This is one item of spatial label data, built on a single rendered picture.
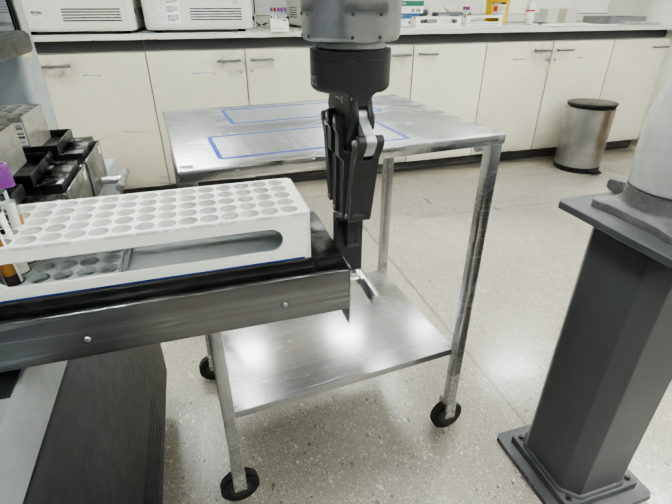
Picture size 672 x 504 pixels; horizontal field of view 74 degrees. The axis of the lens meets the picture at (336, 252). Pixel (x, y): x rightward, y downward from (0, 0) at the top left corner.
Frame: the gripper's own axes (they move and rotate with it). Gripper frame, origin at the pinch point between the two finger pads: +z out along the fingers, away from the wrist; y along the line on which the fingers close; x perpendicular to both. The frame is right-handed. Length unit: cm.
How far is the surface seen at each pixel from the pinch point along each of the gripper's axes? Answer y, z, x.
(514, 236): -124, 80, 131
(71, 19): -229, -16, -66
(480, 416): -30, 80, 51
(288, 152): -29.3, -2.0, -0.7
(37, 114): -48, -7, -41
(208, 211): 1.1, -6.0, -14.6
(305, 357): -39, 52, 3
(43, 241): 3.4, -6.0, -28.3
